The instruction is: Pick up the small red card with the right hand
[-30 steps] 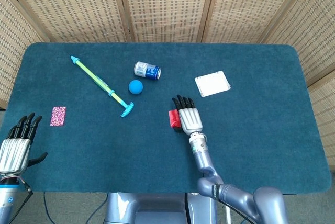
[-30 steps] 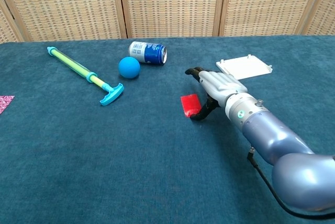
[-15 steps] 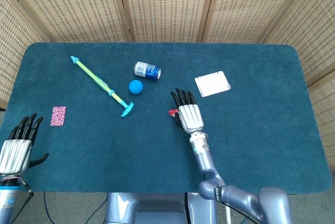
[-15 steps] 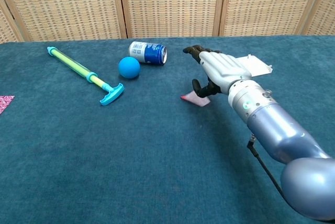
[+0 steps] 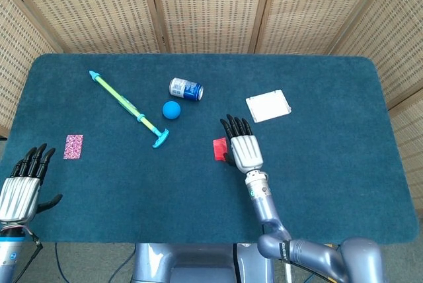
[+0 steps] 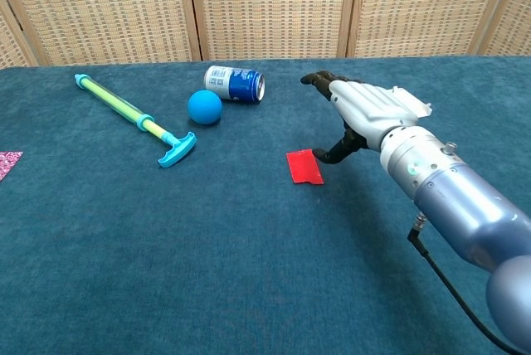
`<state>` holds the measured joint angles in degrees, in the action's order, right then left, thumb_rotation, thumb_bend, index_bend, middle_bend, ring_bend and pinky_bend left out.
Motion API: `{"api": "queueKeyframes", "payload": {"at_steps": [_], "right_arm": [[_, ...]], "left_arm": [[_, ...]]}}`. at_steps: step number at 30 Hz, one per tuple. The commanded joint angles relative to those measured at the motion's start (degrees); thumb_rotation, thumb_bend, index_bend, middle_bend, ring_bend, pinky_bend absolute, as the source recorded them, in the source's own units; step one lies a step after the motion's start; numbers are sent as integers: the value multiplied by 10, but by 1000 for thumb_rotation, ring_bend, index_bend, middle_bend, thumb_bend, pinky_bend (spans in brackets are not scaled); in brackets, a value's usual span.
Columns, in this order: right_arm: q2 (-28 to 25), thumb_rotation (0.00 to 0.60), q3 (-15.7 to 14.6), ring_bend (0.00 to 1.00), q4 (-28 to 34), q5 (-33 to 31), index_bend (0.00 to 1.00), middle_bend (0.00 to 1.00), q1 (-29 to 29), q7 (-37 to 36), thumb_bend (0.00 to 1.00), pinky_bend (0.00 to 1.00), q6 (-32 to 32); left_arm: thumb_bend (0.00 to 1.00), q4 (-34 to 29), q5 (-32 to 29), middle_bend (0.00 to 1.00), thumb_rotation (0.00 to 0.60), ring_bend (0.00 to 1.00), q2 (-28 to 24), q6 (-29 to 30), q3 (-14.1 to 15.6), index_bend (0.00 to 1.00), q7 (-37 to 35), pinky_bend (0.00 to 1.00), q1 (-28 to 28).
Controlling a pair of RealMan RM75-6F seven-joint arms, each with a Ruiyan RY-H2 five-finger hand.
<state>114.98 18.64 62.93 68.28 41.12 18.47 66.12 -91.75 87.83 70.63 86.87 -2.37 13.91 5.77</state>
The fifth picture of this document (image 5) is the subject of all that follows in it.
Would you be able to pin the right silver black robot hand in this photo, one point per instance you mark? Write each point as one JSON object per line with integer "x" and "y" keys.
{"x": 246, "y": 152}

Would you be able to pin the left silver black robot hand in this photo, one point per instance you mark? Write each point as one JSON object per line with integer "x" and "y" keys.
{"x": 20, "y": 193}

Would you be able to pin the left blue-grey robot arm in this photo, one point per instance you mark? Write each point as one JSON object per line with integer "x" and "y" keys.
{"x": 10, "y": 253}

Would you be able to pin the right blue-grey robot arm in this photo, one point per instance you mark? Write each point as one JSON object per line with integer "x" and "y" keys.
{"x": 267, "y": 207}

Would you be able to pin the white square plastic plate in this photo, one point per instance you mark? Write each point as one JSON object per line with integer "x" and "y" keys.
{"x": 268, "y": 106}

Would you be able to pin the blue ball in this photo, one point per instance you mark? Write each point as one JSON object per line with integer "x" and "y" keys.
{"x": 171, "y": 109}

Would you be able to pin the blue white soda can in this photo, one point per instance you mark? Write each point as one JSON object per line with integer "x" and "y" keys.
{"x": 186, "y": 89}

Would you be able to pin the teal felt table cloth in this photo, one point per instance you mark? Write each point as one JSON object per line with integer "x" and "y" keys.
{"x": 148, "y": 190}

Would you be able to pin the blue-grey robot torso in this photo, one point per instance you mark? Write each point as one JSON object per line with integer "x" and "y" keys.
{"x": 198, "y": 263}

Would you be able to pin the teal yellow toy water pump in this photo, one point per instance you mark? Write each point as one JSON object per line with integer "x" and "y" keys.
{"x": 116, "y": 95}

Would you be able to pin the woven folding screen panel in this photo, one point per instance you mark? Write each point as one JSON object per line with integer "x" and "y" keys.
{"x": 92, "y": 5}
{"x": 211, "y": 5}
{"x": 317, "y": 8}
{"x": 396, "y": 48}
{"x": 20, "y": 48}

